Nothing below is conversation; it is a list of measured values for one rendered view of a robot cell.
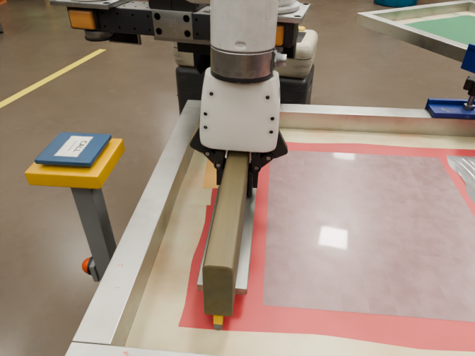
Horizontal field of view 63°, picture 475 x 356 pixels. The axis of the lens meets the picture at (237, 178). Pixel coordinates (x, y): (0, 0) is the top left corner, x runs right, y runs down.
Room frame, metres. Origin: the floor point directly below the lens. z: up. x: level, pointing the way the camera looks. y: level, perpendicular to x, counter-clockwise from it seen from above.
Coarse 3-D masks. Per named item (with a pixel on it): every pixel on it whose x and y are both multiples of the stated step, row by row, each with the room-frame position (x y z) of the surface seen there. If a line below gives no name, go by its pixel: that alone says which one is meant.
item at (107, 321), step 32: (192, 128) 0.62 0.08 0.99; (288, 128) 0.69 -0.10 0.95; (320, 128) 0.68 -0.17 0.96; (352, 128) 0.68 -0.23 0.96; (384, 128) 0.67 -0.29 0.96; (416, 128) 0.67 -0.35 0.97; (448, 128) 0.66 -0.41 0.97; (160, 160) 0.51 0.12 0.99; (160, 192) 0.43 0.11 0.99; (128, 224) 0.37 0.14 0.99; (160, 224) 0.38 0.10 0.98; (128, 256) 0.31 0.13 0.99; (128, 288) 0.27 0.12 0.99; (96, 320) 0.23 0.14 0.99; (128, 320) 0.24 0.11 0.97; (96, 352) 0.19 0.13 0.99; (128, 352) 0.19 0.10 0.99; (160, 352) 0.19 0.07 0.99
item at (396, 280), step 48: (288, 240) 0.37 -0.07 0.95; (336, 240) 0.37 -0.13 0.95; (384, 240) 0.37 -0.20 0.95; (432, 240) 0.37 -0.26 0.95; (192, 288) 0.29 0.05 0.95; (288, 288) 0.29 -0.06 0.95; (336, 288) 0.29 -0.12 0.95; (384, 288) 0.29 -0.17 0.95; (432, 288) 0.29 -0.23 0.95; (336, 336) 0.23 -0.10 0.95; (384, 336) 0.23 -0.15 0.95; (432, 336) 0.23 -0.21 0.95
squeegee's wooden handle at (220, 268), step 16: (240, 160) 0.42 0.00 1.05; (224, 176) 0.39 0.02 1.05; (240, 176) 0.38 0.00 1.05; (224, 192) 0.35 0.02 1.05; (240, 192) 0.35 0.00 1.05; (224, 208) 0.32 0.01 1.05; (240, 208) 0.33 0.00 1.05; (224, 224) 0.30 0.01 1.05; (240, 224) 0.31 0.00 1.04; (224, 240) 0.27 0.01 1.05; (240, 240) 0.33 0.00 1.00; (208, 256) 0.25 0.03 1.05; (224, 256) 0.25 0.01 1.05; (208, 272) 0.24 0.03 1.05; (224, 272) 0.24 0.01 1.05; (208, 288) 0.24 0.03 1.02; (224, 288) 0.24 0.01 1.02; (208, 304) 0.24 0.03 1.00; (224, 304) 0.24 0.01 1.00
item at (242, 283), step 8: (256, 192) 0.44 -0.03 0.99; (216, 200) 0.42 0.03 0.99; (248, 200) 0.42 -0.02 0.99; (248, 208) 0.40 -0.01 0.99; (248, 216) 0.38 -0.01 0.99; (248, 224) 0.37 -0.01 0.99; (208, 232) 0.35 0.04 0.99; (248, 232) 0.35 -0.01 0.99; (208, 240) 0.34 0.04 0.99; (248, 240) 0.34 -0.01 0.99; (240, 248) 0.33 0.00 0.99; (248, 248) 0.33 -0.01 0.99; (240, 256) 0.31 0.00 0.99; (248, 256) 0.31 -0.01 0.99; (240, 264) 0.30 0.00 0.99; (248, 264) 0.30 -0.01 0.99; (200, 272) 0.29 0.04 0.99; (240, 272) 0.29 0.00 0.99; (248, 272) 0.29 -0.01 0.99; (200, 280) 0.28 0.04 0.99; (240, 280) 0.28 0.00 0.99; (200, 288) 0.27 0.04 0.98; (240, 288) 0.27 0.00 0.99
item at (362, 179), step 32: (288, 160) 0.57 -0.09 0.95; (320, 160) 0.57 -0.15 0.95; (352, 160) 0.57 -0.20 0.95; (384, 160) 0.57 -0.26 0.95; (416, 160) 0.57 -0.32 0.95; (288, 192) 0.48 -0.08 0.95; (320, 192) 0.48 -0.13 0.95; (352, 192) 0.48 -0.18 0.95; (384, 192) 0.48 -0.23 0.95; (416, 192) 0.48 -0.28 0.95; (448, 192) 0.48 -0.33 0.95
